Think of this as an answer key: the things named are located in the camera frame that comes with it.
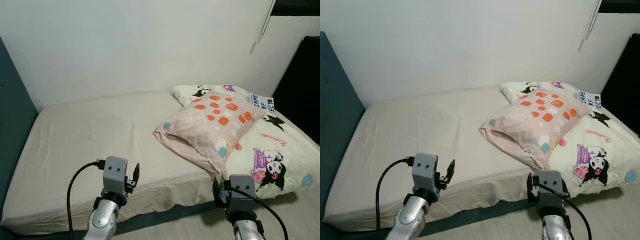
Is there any bed with white sheet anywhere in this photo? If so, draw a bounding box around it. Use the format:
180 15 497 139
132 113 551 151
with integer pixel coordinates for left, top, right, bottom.
0 90 321 236
322 86 640 232

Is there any pink orange-patterned pillow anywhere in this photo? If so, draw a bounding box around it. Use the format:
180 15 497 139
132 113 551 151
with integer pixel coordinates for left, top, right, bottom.
479 89 591 171
152 92 268 176

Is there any cream cartoon-print comforter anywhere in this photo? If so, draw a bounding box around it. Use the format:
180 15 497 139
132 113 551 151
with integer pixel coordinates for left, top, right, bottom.
500 81 640 197
171 84 321 200

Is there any white book blue lettering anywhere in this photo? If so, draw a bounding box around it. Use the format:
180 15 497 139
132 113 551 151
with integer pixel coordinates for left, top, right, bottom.
577 90 603 108
249 93 276 112

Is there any blue upholstered headboard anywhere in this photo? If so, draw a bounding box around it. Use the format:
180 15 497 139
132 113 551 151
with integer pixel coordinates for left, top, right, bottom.
320 31 367 240
0 36 40 240

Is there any black wardrobe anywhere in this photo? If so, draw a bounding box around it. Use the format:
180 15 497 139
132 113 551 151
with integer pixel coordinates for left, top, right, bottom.
272 36 321 143
600 32 640 138

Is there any thin grey hanging rod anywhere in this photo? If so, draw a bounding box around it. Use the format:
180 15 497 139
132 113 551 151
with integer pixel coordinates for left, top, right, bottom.
584 0 602 41
257 0 277 43

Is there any dark window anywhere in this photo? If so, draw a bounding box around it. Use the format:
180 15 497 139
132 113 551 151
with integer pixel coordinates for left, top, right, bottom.
597 0 640 14
270 0 321 17

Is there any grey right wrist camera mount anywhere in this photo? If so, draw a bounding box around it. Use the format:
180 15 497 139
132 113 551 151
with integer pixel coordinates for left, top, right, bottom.
537 170 567 211
227 174 258 216

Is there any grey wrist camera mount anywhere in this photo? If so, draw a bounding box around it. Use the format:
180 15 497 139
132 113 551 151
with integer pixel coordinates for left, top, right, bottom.
537 170 567 211
227 174 258 216
101 156 129 198
412 152 440 193

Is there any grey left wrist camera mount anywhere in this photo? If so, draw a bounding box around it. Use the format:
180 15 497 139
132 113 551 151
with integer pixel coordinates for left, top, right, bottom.
101 156 129 198
412 152 440 193

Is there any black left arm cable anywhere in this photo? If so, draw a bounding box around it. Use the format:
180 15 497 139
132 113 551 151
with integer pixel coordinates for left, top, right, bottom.
375 156 417 240
66 160 106 240

